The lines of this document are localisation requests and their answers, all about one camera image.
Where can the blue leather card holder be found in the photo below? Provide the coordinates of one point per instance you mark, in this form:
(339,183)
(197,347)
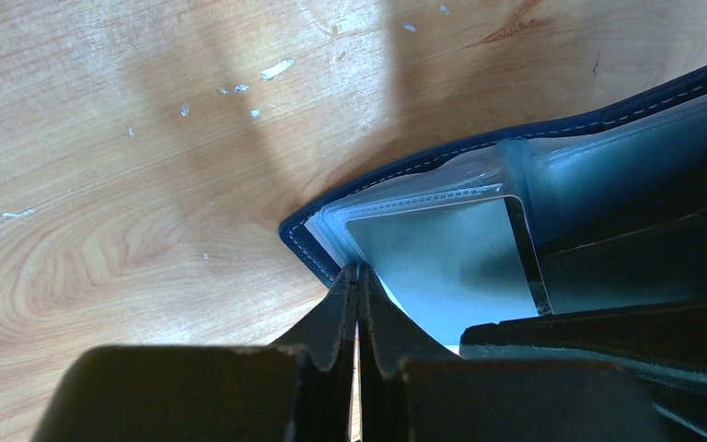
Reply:
(564,171)

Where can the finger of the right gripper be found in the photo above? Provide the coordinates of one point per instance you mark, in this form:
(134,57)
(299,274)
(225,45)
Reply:
(663,345)
(650,249)

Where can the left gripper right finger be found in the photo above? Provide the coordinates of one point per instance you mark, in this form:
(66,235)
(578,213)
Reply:
(413,389)

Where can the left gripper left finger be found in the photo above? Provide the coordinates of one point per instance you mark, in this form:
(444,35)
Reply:
(297,388)

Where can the silver VIP credit card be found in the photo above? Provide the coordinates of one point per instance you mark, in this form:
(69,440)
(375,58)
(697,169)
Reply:
(454,266)

